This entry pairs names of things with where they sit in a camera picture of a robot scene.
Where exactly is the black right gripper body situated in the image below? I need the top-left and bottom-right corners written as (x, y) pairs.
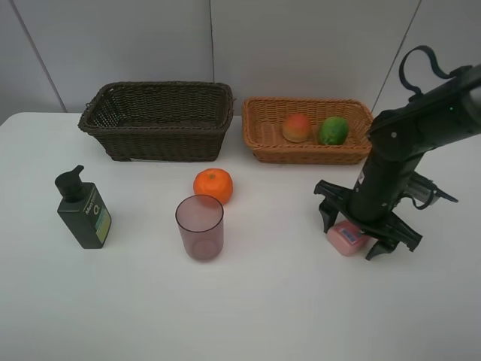
top-left (314, 153), bottom-right (422, 251)

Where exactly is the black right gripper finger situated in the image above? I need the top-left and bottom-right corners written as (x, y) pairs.
top-left (319, 202), bottom-right (339, 233)
top-left (365, 238), bottom-right (398, 261)

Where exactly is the pink lotion bottle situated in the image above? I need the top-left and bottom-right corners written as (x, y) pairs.
top-left (326, 220), bottom-right (371, 256)

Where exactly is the red yellow peach fruit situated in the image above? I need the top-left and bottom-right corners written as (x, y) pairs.
top-left (282, 114), bottom-right (311, 143)

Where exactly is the orange mandarin fruit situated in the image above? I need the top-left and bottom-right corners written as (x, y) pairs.
top-left (192, 168), bottom-right (234, 205)

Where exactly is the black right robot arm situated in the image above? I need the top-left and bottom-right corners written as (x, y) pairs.
top-left (314, 66), bottom-right (480, 260)

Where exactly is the light brown wicker basket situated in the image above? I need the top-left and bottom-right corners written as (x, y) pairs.
top-left (242, 97), bottom-right (374, 165)

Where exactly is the translucent purple plastic cup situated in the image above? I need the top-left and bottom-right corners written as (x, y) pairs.
top-left (175, 194), bottom-right (225, 262)

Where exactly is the dark brown wicker basket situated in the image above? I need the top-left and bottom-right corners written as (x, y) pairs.
top-left (78, 81), bottom-right (234, 162)

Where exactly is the dark green pump bottle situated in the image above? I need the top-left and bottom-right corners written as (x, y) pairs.
top-left (55, 165), bottom-right (112, 249)

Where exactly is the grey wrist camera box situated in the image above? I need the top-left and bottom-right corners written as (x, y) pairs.
top-left (403, 172), bottom-right (458, 211)

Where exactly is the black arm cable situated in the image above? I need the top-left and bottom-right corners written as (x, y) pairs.
top-left (398, 45), bottom-right (473, 95)

